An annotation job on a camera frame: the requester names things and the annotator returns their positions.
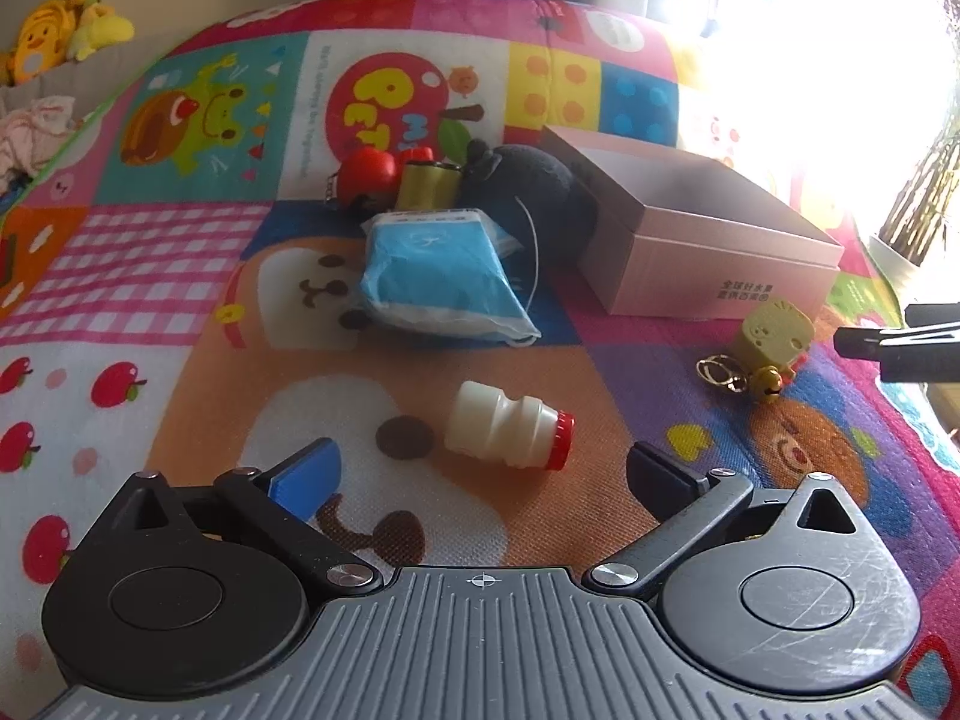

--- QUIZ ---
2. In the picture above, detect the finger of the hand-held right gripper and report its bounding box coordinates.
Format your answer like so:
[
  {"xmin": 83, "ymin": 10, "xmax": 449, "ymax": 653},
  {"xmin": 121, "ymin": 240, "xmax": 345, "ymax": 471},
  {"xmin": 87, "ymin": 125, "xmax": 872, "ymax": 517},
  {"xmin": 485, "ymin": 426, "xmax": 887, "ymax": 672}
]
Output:
[
  {"xmin": 904, "ymin": 303, "xmax": 960, "ymax": 328},
  {"xmin": 832, "ymin": 325, "xmax": 960, "ymax": 385}
]

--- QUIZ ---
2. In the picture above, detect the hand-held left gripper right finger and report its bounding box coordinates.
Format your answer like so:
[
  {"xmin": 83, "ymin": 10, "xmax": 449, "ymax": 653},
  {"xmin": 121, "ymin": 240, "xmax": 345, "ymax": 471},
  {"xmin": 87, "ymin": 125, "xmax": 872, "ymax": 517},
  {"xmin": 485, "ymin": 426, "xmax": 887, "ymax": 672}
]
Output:
[{"xmin": 591, "ymin": 441, "xmax": 863, "ymax": 601}]

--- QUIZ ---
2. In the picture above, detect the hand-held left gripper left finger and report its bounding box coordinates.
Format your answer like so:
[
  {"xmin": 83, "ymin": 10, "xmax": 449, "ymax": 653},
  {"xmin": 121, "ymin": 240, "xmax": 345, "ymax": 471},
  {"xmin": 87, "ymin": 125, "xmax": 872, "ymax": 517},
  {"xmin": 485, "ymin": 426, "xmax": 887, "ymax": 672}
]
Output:
[{"xmin": 112, "ymin": 436, "xmax": 383, "ymax": 598}]

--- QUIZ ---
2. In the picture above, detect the tan toast keychain with bell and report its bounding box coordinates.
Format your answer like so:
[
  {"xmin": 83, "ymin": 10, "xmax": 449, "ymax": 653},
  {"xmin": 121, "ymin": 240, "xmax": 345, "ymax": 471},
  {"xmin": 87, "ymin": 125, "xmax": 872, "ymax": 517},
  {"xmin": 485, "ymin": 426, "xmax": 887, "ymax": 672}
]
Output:
[{"xmin": 696, "ymin": 300, "xmax": 817, "ymax": 404}]

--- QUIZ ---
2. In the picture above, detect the white bottle with red cap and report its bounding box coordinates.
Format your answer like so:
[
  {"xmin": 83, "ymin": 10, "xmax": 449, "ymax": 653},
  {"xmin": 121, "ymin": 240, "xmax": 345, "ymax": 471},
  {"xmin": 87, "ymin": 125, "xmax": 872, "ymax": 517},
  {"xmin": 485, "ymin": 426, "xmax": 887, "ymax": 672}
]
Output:
[{"xmin": 445, "ymin": 380, "xmax": 577, "ymax": 472}]

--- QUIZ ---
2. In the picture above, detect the pink cardboard box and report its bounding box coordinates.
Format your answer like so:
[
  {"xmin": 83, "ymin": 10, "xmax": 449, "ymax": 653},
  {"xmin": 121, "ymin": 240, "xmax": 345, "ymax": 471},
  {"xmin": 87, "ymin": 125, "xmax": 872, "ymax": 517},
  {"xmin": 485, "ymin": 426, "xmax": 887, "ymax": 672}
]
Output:
[{"xmin": 538, "ymin": 124, "xmax": 847, "ymax": 317}]

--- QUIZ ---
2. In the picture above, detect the blue face mask pack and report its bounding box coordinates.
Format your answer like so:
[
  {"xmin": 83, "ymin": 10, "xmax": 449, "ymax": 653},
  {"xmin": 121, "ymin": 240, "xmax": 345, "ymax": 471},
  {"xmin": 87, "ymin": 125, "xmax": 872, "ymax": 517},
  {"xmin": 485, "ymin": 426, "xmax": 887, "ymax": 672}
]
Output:
[{"xmin": 358, "ymin": 206, "xmax": 542, "ymax": 346}]

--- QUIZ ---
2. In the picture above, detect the red round toy keychain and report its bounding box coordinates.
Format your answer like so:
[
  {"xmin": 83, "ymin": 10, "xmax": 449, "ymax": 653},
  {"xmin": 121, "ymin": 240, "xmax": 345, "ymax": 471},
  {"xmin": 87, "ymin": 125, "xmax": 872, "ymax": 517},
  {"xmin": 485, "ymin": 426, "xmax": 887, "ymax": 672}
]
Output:
[{"xmin": 324, "ymin": 146, "xmax": 400, "ymax": 215}]

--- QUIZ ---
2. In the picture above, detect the yellow pudding toy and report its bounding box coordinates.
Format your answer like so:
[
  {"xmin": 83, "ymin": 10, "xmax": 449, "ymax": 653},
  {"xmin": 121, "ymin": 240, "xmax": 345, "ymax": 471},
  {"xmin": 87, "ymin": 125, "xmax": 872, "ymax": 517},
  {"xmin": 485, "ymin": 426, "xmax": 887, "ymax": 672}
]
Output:
[{"xmin": 395, "ymin": 150, "xmax": 464, "ymax": 212}]

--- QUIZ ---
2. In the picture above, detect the black plush toy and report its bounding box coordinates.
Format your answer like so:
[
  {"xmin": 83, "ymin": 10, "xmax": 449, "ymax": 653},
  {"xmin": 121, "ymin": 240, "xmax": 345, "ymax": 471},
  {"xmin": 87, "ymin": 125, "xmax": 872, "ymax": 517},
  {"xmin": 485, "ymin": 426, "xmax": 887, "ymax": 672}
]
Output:
[{"xmin": 459, "ymin": 139, "xmax": 601, "ymax": 267}]

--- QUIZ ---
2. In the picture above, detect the white plant pot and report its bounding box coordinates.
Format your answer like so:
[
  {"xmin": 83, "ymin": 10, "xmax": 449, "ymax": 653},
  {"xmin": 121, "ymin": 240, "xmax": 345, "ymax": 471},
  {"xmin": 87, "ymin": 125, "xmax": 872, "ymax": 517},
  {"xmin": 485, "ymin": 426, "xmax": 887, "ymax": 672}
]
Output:
[{"xmin": 866, "ymin": 232, "xmax": 925, "ymax": 293}]

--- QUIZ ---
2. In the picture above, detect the dry twig plant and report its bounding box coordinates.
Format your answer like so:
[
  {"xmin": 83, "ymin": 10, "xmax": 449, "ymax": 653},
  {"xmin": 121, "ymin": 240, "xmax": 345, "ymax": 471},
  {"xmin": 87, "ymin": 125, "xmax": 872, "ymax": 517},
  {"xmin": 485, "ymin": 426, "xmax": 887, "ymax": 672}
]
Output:
[{"xmin": 877, "ymin": 127, "xmax": 960, "ymax": 265}]

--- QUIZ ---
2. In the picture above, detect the colourful cartoon play mat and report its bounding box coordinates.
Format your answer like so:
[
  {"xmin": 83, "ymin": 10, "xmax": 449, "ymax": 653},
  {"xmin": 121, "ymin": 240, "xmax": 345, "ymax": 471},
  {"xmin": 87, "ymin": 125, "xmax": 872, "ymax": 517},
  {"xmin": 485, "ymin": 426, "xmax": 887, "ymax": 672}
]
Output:
[{"xmin": 0, "ymin": 0, "xmax": 960, "ymax": 720}]

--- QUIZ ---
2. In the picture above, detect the pink crumpled cloth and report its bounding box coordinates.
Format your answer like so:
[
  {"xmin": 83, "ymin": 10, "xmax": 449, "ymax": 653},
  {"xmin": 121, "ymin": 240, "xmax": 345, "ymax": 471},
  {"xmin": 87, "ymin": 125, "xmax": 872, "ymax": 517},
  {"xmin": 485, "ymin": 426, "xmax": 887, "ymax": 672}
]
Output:
[{"xmin": 0, "ymin": 94, "xmax": 83, "ymax": 182}]

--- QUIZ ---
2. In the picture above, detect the yellow green plush toy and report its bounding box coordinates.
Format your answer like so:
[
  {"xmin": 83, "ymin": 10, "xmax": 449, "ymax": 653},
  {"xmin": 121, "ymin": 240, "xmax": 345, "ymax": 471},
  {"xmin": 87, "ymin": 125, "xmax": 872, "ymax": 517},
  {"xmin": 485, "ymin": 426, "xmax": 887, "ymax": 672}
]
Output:
[{"xmin": 66, "ymin": 0, "xmax": 136, "ymax": 62}]

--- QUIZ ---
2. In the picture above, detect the orange tiger plush toy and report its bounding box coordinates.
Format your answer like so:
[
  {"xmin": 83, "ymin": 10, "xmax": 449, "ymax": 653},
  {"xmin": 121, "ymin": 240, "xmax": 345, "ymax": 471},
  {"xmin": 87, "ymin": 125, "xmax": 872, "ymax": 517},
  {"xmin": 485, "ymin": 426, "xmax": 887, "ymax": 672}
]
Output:
[{"xmin": 0, "ymin": 0, "xmax": 76, "ymax": 87}]

